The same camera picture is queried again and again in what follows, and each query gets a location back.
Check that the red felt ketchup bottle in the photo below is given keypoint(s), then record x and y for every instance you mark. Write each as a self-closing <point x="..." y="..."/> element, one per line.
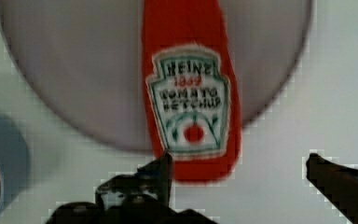
<point x="191" y="98"/>

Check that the blue small bowl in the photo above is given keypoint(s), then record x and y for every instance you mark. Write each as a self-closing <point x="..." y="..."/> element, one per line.
<point x="14" y="162"/>

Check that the lilac round plate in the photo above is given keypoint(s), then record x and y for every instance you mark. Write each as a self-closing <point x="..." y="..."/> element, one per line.
<point x="83" y="58"/>

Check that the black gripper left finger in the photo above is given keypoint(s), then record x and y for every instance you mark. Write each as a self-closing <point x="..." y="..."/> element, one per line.
<point x="153" y="180"/>

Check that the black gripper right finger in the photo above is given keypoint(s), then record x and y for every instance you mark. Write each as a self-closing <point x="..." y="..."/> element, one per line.
<point x="337" y="183"/>

